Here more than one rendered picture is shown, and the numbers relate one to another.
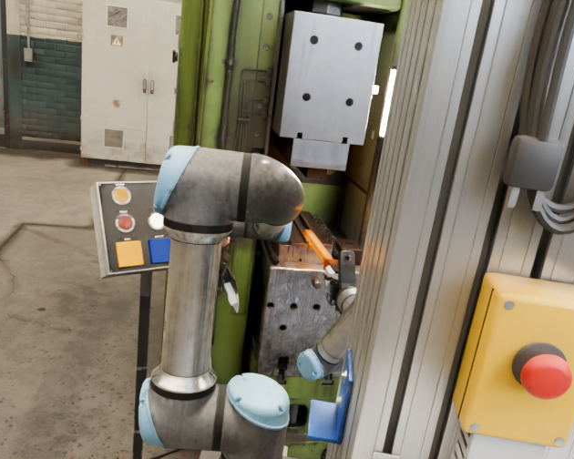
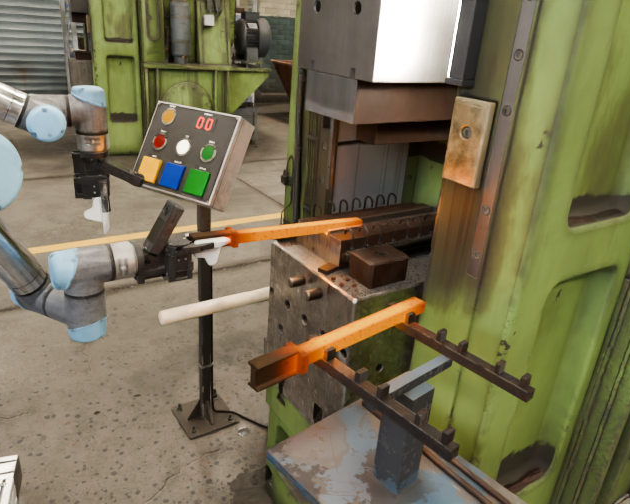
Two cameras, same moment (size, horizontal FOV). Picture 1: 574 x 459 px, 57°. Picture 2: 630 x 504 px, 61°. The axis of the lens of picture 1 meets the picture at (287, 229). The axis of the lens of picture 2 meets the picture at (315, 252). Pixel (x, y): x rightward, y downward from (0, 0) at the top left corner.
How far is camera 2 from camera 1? 1.83 m
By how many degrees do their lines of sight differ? 62
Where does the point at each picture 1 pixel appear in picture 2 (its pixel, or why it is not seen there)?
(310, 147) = (320, 82)
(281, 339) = (280, 342)
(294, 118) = (308, 40)
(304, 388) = (298, 427)
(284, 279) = (280, 262)
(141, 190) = (185, 115)
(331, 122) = (339, 43)
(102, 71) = not seen: outside the picture
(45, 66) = not seen: outside the picture
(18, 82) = not seen: hidden behind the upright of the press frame
